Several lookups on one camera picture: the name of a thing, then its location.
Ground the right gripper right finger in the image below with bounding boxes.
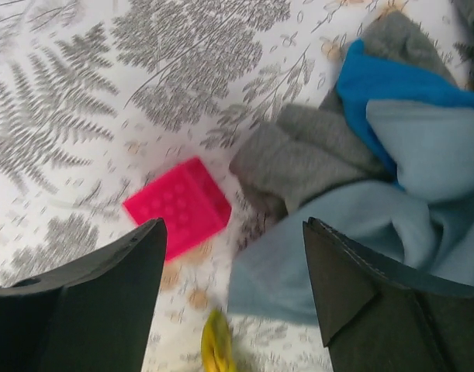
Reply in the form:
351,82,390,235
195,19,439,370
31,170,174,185
303,219,474,372

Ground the yellow banana bunch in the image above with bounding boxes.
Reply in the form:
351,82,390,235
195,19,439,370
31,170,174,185
201,308,237,372

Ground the pink cube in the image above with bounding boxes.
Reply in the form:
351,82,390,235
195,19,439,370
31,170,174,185
123,157,232,261

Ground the bright blue cloth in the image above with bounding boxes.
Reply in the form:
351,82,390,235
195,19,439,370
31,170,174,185
337,40,474,199

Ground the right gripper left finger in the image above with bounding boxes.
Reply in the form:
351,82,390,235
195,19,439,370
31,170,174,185
0,219,168,372

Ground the floral tablecloth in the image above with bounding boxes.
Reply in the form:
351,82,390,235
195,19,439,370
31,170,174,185
0,1,474,371

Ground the grey cloth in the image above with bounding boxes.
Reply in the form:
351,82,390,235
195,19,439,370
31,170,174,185
230,11,456,219

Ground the light blue cloth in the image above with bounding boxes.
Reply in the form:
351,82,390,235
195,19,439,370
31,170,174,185
227,98,474,329

